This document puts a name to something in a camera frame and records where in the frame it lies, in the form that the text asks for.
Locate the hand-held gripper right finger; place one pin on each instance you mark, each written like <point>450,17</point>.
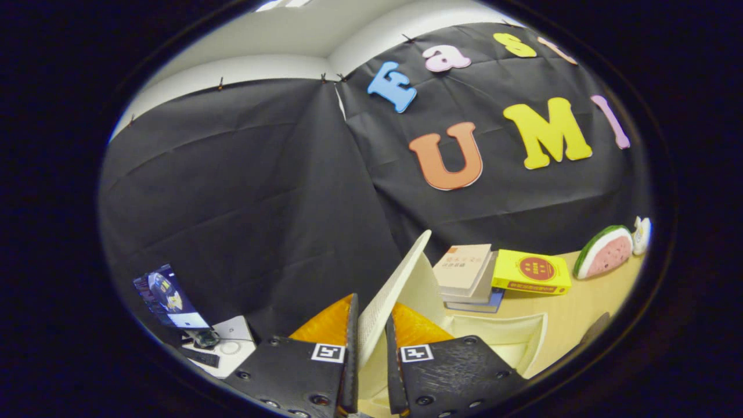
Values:
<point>393,371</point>

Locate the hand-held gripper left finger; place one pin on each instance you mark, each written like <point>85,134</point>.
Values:
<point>352,360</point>

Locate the beige fabric storage box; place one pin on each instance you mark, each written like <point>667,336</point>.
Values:
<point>400,278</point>

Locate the blue cover book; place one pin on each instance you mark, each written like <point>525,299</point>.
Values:
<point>479,306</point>

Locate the yellow book with red circle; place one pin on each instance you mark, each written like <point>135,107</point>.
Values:
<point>531,270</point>

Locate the watermelon slice plush toy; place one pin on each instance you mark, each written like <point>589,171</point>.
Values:
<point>606,252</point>

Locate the white plush toy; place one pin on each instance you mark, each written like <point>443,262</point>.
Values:
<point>641,235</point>

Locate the ceiling light panel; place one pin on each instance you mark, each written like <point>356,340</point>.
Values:
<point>284,3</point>

